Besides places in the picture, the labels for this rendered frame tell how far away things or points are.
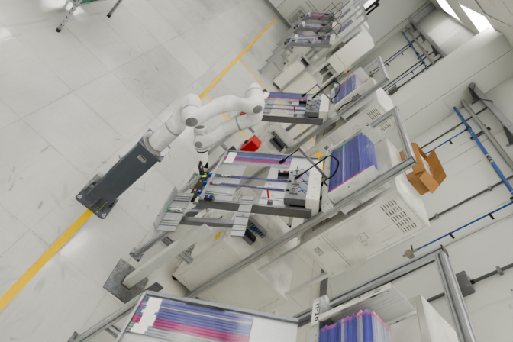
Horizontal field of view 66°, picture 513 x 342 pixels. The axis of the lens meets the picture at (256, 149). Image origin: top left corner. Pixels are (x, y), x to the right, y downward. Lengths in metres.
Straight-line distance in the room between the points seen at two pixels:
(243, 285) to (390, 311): 1.47
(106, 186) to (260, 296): 1.31
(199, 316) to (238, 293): 1.14
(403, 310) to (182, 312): 0.91
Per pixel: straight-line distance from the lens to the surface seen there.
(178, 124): 2.41
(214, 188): 2.63
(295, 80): 6.98
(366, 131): 2.78
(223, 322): 1.84
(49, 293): 2.62
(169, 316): 1.88
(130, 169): 2.66
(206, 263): 2.85
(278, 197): 2.52
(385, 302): 1.60
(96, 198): 2.94
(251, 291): 2.93
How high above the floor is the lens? 2.25
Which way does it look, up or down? 26 degrees down
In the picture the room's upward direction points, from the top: 52 degrees clockwise
